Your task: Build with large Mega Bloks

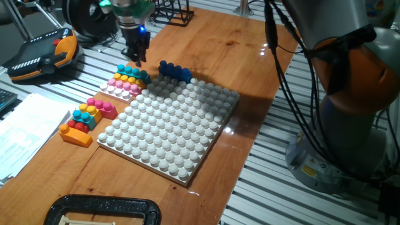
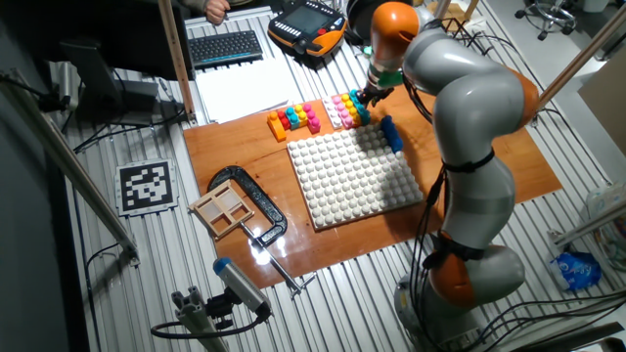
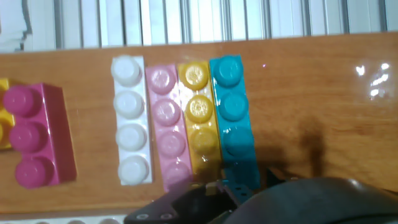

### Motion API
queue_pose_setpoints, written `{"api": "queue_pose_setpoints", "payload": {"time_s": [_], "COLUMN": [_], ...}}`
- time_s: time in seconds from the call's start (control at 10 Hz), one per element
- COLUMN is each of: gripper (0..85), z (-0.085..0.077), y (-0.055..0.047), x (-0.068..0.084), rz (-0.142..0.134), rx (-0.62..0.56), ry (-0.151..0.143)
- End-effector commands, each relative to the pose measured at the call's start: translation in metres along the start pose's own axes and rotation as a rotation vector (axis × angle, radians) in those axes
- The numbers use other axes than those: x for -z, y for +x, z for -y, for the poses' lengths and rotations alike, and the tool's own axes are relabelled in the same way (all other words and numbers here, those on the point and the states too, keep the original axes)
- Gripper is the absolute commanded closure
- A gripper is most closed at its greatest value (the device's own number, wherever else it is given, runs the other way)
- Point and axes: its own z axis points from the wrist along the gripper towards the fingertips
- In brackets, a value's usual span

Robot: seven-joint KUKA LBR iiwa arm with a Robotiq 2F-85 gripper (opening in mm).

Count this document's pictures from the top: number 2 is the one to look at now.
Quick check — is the black wire stand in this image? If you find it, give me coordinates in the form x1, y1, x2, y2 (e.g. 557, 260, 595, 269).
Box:
439, 17, 495, 58

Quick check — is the grey camera with blue end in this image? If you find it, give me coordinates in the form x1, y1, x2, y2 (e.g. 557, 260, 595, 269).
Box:
212, 257, 273, 319

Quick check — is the brown wooden board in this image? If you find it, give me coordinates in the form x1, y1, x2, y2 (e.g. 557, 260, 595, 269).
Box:
183, 82, 563, 290

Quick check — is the white four-stud brick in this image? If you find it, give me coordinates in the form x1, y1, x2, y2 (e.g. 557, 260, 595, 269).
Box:
321, 96, 344, 131

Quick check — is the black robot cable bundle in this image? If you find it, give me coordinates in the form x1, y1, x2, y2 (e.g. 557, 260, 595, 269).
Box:
400, 19, 495, 352

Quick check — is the white studded baseplate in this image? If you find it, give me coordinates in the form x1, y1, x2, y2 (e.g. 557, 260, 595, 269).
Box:
286, 122, 425, 231

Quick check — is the black camera cable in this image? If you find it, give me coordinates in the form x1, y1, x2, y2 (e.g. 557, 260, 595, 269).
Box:
150, 312, 268, 340

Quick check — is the black filament spool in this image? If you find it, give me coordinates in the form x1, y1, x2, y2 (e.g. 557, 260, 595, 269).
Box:
345, 0, 378, 43

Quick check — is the brown cardboard box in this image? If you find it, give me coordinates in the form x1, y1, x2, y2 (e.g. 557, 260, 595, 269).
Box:
577, 46, 626, 157

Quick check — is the black monitor with stand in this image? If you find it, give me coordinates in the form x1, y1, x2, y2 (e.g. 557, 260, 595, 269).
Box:
48, 0, 195, 127

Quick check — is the short aluminium profile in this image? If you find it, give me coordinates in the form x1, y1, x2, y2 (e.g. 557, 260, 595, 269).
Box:
552, 199, 626, 248

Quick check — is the white paper stack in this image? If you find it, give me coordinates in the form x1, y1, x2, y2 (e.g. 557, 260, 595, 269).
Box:
194, 57, 304, 125

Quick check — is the blue four-stud brick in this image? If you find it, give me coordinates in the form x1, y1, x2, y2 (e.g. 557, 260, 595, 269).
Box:
380, 114, 405, 154

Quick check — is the black C-clamp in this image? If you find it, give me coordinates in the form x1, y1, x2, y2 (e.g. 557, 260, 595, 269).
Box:
206, 164, 318, 299

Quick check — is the blue plastic bag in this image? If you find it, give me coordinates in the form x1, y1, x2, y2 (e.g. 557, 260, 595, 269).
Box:
548, 251, 604, 292

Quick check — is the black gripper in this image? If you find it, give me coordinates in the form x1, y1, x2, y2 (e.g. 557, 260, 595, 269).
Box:
355, 83, 395, 111

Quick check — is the orange and black teach pendant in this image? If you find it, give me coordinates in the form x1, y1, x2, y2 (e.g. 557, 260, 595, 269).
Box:
267, 0, 348, 59

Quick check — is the silver metal post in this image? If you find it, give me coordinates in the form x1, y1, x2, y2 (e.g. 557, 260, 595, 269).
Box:
432, 0, 454, 21

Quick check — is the black and white marker board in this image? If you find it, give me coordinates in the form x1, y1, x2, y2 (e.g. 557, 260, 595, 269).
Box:
114, 158, 180, 218

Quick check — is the magenta three-stud brick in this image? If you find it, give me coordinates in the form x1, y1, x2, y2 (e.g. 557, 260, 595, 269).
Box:
301, 102, 323, 135

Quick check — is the black keyboard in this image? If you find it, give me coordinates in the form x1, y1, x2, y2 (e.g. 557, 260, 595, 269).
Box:
187, 29, 264, 69

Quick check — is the small wooden compartment frame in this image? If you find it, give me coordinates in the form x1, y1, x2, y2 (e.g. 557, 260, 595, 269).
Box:
188, 179, 255, 241

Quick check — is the long aluminium frame beam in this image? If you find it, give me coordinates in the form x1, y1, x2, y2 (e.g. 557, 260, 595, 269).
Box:
0, 67, 141, 268

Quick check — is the light pink four-stud brick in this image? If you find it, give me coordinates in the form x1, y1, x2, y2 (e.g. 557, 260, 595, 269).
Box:
331, 94, 354, 130

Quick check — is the aluminium camera mount profile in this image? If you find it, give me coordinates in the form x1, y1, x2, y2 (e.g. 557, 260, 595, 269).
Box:
170, 286, 231, 352

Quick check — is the orange curved brick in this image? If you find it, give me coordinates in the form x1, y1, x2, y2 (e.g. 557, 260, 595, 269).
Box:
266, 110, 289, 143

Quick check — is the person's hand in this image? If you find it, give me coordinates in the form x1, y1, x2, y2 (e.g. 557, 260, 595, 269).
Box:
204, 0, 234, 26

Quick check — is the office chair base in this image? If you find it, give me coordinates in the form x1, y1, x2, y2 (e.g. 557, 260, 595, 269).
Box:
514, 0, 578, 42

